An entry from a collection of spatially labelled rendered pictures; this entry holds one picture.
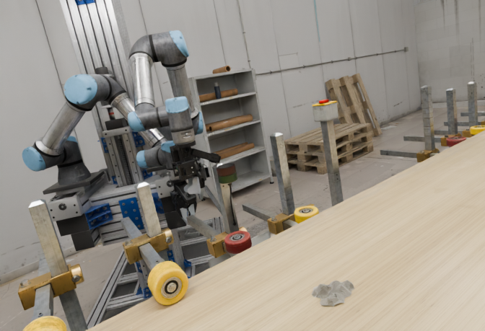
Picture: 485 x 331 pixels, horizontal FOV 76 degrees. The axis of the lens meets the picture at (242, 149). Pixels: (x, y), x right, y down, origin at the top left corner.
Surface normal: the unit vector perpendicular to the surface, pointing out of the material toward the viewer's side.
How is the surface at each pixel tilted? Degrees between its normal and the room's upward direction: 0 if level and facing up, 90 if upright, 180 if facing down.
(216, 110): 90
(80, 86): 86
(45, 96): 90
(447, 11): 90
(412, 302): 0
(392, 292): 0
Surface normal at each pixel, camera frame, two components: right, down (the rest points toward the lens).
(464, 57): -0.78, 0.26
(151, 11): 0.59, 0.05
